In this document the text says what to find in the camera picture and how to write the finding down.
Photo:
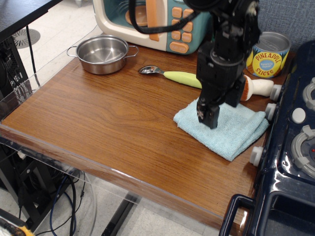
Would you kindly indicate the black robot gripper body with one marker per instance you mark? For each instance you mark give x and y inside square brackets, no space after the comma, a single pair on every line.
[221,79]

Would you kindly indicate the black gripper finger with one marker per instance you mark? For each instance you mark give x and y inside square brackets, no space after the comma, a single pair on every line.
[202,109]
[212,116]

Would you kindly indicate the light blue towel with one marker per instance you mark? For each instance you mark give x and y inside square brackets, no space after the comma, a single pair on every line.
[237,128]

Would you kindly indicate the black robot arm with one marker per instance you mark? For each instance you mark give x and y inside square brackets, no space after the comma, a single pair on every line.
[235,25]

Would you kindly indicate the teal toy microwave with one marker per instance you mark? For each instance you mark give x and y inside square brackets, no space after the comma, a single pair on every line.
[112,17]

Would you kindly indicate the pineapple slices can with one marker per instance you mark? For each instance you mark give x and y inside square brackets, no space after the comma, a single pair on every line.
[268,56]

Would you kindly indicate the plush brown mushroom toy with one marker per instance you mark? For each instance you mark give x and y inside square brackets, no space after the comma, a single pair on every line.
[261,87]

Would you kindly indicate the small steel pot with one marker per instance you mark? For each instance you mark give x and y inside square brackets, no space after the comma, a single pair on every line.
[103,54]

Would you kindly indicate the dark blue toy stove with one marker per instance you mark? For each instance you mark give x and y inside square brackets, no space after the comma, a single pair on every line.
[284,200]

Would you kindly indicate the black desk at left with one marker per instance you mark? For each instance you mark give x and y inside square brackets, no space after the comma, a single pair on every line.
[16,14]

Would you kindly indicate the spoon with green handle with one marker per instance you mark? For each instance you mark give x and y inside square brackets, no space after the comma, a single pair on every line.
[184,78]

